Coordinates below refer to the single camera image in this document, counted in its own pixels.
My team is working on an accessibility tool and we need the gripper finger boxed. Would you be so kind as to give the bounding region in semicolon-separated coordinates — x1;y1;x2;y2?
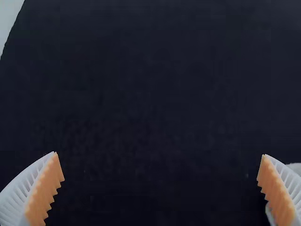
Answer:
0;151;65;226
256;153;301;226

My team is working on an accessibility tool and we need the black mat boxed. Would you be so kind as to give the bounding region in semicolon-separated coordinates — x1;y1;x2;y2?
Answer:
0;0;301;226

